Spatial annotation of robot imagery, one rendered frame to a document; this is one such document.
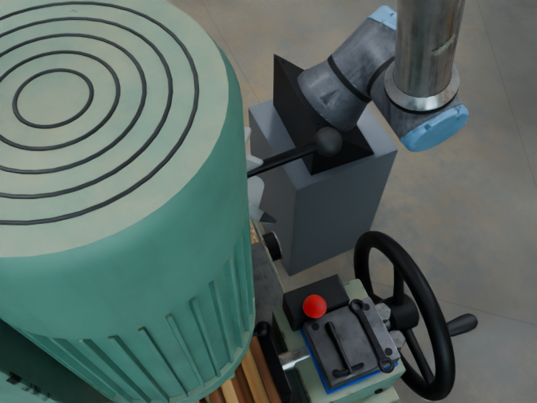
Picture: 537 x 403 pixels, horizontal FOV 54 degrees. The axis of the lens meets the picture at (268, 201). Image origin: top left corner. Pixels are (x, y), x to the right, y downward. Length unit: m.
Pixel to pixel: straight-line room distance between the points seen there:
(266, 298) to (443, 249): 1.21
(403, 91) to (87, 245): 0.94
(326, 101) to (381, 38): 0.19
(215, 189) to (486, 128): 2.10
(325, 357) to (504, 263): 1.37
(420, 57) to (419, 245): 1.02
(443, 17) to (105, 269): 0.79
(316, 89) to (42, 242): 1.09
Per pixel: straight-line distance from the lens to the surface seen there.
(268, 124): 1.43
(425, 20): 0.94
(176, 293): 0.28
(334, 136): 0.62
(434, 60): 1.02
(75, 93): 0.27
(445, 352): 0.80
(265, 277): 0.82
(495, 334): 1.87
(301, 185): 1.32
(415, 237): 1.93
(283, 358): 0.71
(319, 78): 1.28
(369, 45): 1.24
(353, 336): 0.69
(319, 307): 0.67
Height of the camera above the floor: 1.65
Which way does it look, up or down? 59 degrees down
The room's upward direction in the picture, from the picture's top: straight up
